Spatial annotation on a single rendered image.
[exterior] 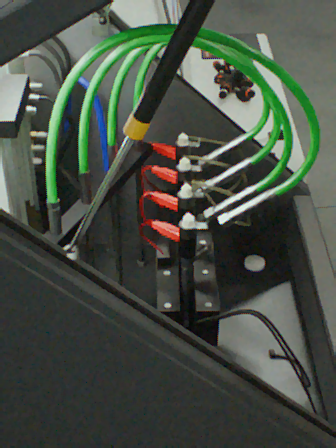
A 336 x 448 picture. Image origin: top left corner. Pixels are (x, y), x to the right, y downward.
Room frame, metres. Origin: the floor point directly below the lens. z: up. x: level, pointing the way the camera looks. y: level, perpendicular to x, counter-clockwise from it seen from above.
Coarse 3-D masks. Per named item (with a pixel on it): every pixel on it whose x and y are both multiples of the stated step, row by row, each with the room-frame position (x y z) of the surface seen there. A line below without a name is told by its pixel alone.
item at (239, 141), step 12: (156, 48) 1.12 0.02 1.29; (144, 60) 1.12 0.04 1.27; (144, 72) 1.12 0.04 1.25; (264, 96) 1.12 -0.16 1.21; (264, 108) 1.13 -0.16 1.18; (264, 120) 1.12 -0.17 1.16; (252, 132) 1.13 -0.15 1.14; (228, 144) 1.13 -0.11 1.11; (240, 144) 1.12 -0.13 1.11; (204, 156) 1.13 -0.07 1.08; (216, 156) 1.12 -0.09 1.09; (204, 168) 1.12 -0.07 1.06
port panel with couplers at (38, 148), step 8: (24, 56) 1.08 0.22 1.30; (8, 64) 1.07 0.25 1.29; (16, 64) 1.13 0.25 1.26; (8, 72) 1.06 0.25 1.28; (16, 72) 1.12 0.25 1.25; (24, 72) 1.19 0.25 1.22; (32, 88) 1.17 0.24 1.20; (40, 88) 1.17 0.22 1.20; (32, 96) 1.12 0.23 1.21; (32, 112) 1.08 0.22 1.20; (32, 136) 1.17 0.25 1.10; (40, 136) 1.17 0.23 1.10; (32, 144) 1.13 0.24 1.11; (40, 144) 1.13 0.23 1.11; (40, 152) 1.12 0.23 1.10; (40, 160) 1.08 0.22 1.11
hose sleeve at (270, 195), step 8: (264, 192) 0.89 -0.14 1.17; (272, 192) 0.88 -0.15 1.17; (248, 200) 0.89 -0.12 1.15; (256, 200) 0.89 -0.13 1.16; (264, 200) 0.88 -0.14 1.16; (272, 200) 0.88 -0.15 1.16; (240, 208) 0.89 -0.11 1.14; (248, 208) 0.88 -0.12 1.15; (256, 208) 0.88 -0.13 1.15; (232, 216) 0.88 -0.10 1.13; (240, 216) 0.88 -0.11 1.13
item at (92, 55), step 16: (128, 32) 0.88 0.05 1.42; (144, 32) 0.88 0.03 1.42; (160, 32) 0.88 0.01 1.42; (208, 32) 0.88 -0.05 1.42; (96, 48) 0.88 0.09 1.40; (240, 48) 0.88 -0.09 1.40; (80, 64) 0.88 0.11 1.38; (272, 64) 0.88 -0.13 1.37; (288, 80) 0.88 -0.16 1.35; (64, 96) 0.88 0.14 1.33; (304, 96) 0.88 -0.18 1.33; (304, 112) 0.89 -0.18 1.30; (48, 144) 0.88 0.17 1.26; (48, 160) 0.88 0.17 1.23; (304, 160) 0.89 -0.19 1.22; (48, 176) 0.88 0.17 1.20; (304, 176) 0.88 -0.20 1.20; (48, 192) 0.88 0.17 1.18
